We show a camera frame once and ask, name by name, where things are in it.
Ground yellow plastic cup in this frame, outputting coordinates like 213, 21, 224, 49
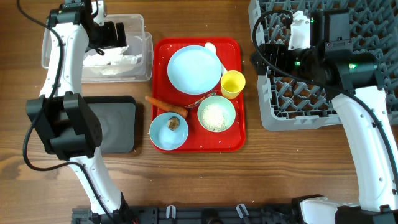
220, 70, 246, 99

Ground green bowl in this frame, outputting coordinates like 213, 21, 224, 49
197, 95, 236, 133

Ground large light blue plate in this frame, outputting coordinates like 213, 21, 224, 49
167, 45, 222, 95

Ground white rice grains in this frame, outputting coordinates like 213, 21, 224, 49
200, 104, 229, 132

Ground brown food scrap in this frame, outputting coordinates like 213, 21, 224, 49
167, 116, 180, 131

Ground small light blue bowl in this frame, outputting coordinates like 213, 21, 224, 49
149, 112, 189, 151

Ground red snack wrapper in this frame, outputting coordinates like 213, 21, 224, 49
185, 90, 218, 109

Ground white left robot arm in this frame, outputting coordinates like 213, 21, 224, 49
26, 1, 134, 223

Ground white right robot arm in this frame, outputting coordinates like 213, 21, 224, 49
254, 42, 397, 223

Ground clear plastic waste bin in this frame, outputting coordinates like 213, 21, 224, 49
53, 12, 153, 88

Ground grey dishwasher rack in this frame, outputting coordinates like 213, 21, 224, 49
248, 0, 397, 131

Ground black waste tray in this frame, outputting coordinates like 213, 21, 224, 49
84, 96, 136, 155

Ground crumpled white tissue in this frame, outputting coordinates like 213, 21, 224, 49
83, 45, 142, 76

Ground white plastic spoon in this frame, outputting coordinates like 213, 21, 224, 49
205, 42, 227, 75

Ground red plastic tray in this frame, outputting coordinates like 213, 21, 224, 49
152, 37, 246, 153

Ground orange carrot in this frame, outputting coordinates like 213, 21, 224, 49
145, 96, 188, 118

